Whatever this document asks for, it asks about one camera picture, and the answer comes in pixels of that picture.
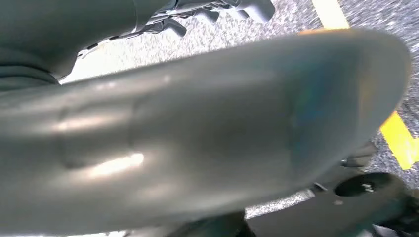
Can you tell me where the yellow floor tape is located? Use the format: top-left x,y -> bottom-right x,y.
311,0 -> 419,171

